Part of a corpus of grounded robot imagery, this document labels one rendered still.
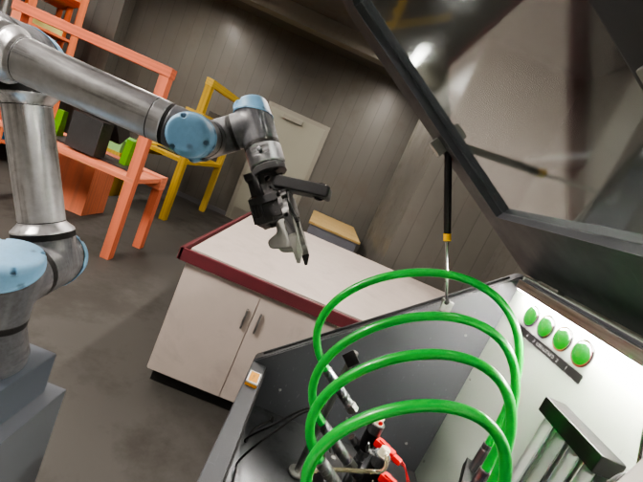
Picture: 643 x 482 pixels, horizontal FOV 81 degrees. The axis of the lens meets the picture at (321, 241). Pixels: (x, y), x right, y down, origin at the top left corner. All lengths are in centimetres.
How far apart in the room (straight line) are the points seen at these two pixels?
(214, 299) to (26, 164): 135
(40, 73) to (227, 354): 172
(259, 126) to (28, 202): 49
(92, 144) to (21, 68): 310
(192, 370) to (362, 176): 515
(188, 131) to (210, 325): 161
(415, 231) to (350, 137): 304
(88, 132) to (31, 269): 311
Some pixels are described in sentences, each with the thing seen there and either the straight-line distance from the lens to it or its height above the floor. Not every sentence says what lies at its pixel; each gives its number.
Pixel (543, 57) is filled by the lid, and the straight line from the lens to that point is 53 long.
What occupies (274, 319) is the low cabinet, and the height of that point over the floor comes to 65.
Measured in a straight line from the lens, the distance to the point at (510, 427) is 61.
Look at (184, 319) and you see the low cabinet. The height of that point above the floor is 45.
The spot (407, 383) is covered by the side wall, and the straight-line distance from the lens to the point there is 110.
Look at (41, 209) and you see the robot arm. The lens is 96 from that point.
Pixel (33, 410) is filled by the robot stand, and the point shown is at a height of 80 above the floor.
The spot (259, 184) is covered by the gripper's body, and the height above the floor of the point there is 141.
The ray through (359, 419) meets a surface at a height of 126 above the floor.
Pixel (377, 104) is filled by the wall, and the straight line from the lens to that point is 692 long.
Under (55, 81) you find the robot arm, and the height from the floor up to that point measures 145.
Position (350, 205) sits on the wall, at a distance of 682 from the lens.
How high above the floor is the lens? 149
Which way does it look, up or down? 10 degrees down
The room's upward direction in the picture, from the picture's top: 24 degrees clockwise
